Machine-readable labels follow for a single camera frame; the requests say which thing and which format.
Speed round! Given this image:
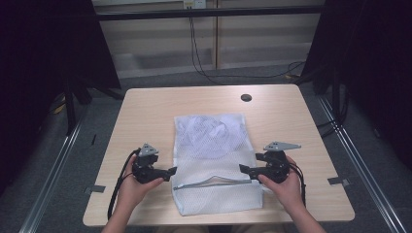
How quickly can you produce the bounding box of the long black floor cable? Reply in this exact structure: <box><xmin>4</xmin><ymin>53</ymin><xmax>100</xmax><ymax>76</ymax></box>
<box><xmin>189</xmin><ymin>17</ymin><xmax>306</xmax><ymax>85</ymax></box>

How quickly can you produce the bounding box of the black curtain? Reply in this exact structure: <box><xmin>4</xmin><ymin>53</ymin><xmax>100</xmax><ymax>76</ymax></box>
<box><xmin>0</xmin><ymin>0</ymin><xmax>122</xmax><ymax>195</ymax></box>
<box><xmin>302</xmin><ymin>0</ymin><xmax>412</xmax><ymax>169</ymax></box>

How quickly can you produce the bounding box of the person's left hand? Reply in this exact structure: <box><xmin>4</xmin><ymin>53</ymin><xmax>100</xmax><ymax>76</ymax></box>
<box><xmin>116</xmin><ymin>154</ymin><xmax>165</xmax><ymax>212</ymax></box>

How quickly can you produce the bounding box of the white wall socket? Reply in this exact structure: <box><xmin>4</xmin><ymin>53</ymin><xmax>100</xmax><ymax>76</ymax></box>
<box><xmin>183</xmin><ymin>0</ymin><xmax>207</xmax><ymax>10</ymax></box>

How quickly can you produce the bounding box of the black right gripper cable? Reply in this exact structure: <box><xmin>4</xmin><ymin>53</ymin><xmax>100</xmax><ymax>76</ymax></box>
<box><xmin>289</xmin><ymin>161</ymin><xmax>307</xmax><ymax>208</ymax></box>

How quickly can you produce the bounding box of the yellow tape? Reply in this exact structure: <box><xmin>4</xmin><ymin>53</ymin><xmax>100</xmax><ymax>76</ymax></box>
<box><xmin>52</xmin><ymin>93</ymin><xmax>68</xmax><ymax>115</ymax></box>

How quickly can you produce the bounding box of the black metal stand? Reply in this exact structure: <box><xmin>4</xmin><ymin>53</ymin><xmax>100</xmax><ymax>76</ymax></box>
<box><xmin>62</xmin><ymin>74</ymin><xmax>95</xmax><ymax>136</ymax></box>

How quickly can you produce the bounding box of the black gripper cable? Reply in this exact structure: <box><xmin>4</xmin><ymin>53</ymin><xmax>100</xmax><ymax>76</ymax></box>
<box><xmin>106</xmin><ymin>148</ymin><xmax>142</xmax><ymax>221</ymax></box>
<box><xmin>289</xmin><ymin>161</ymin><xmax>307</xmax><ymax>208</ymax></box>

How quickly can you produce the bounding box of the black horizontal bar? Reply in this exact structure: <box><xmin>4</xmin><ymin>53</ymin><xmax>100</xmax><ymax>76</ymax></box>
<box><xmin>95</xmin><ymin>5</ymin><xmax>325</xmax><ymax>22</ymax></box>

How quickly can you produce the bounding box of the person's right hand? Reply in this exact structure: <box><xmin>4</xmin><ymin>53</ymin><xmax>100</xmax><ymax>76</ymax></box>
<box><xmin>257</xmin><ymin>155</ymin><xmax>306</xmax><ymax>213</ymax></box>

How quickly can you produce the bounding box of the white garment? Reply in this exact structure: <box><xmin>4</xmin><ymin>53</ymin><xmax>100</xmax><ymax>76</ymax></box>
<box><xmin>184</xmin><ymin>115</ymin><xmax>243</xmax><ymax>160</ymax></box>

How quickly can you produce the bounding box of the metal floor rail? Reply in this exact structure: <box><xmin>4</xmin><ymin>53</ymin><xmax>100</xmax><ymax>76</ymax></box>
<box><xmin>317</xmin><ymin>95</ymin><xmax>407</xmax><ymax>233</ymax></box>
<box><xmin>18</xmin><ymin>119</ymin><xmax>84</xmax><ymax>233</ymax></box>

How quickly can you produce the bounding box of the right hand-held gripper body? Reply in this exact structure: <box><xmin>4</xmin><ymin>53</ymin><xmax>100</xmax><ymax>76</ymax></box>
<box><xmin>256</xmin><ymin>141</ymin><xmax>302</xmax><ymax>184</ymax></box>

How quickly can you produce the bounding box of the white mesh laundry bag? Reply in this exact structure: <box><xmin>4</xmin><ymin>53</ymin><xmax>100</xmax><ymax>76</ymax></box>
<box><xmin>172</xmin><ymin>113</ymin><xmax>264</xmax><ymax>216</ymax></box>

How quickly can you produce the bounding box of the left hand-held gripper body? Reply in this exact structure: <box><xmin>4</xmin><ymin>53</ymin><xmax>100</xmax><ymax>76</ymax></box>
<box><xmin>131</xmin><ymin>143</ymin><xmax>169</xmax><ymax>184</ymax></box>

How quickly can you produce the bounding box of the grey tape piece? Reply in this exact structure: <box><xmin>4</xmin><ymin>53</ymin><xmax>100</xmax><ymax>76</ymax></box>
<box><xmin>85</xmin><ymin>184</ymin><xmax>107</xmax><ymax>194</ymax></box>
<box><xmin>327</xmin><ymin>177</ymin><xmax>351</xmax><ymax>186</ymax></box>

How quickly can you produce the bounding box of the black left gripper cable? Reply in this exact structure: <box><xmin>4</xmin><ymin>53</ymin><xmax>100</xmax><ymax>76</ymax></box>
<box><xmin>106</xmin><ymin>148</ymin><xmax>142</xmax><ymax>221</ymax></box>

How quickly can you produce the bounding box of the bundle of black cables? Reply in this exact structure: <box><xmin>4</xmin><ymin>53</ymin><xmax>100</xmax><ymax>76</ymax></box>
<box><xmin>316</xmin><ymin>90</ymin><xmax>350</xmax><ymax>139</ymax></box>

